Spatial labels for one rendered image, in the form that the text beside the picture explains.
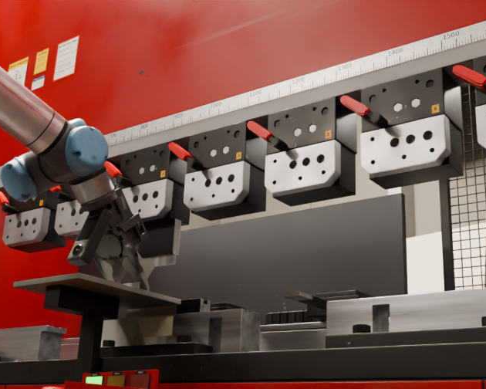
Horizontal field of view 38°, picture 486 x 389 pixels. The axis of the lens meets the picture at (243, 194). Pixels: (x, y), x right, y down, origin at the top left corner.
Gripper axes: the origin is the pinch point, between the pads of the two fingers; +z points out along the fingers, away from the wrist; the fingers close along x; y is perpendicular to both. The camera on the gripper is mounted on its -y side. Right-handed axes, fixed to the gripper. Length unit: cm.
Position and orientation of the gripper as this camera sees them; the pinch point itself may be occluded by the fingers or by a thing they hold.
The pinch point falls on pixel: (131, 293)
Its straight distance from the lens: 143.6
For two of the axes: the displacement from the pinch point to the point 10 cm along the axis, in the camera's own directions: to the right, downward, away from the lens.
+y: 4.8, -4.0, 7.8
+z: 3.5, 9.0, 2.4
